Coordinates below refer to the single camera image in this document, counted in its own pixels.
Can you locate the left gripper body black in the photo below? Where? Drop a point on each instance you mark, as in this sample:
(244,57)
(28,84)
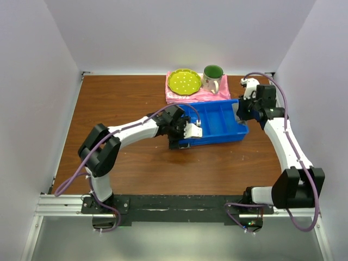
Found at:
(176,130)

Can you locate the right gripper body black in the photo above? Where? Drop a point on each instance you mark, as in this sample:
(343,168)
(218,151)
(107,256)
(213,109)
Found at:
(247,108)

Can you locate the blue plastic divided bin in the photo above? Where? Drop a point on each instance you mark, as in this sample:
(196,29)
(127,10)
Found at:
(217,121)

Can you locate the grey sock black stripes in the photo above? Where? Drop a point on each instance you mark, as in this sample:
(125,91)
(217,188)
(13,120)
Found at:
(239,120)

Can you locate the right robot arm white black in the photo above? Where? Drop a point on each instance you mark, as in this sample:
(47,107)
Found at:
(300,183)

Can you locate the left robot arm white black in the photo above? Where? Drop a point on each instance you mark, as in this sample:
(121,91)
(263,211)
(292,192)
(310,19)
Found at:
(100,149)

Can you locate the pink folded cloth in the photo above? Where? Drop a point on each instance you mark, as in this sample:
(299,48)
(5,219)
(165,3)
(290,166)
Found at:
(200,96)

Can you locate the yellow-green dotted plate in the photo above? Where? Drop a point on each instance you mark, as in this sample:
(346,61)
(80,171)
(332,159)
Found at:
(184,82)

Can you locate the cream mug green inside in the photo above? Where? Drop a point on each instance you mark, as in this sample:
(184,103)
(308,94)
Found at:
(211,78)

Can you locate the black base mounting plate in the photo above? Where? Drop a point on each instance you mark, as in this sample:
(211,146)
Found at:
(127,209)

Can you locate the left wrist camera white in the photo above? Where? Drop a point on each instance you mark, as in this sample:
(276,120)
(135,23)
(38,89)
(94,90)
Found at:
(192,131)

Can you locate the aluminium frame rail front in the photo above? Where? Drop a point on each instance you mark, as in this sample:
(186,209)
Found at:
(61,231)

